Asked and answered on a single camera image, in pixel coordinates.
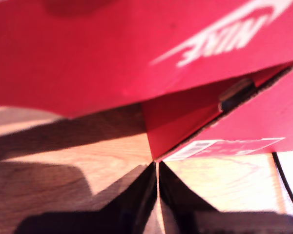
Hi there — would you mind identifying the red shoebox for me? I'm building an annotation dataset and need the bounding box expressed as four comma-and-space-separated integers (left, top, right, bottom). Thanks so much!
0, 0, 293, 163

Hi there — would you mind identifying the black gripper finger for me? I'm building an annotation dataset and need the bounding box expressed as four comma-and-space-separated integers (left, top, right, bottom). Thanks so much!
160, 161, 219, 234
99, 162, 160, 234

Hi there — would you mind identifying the black table cable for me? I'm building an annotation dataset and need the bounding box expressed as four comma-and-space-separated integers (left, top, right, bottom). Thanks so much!
272, 152, 293, 220

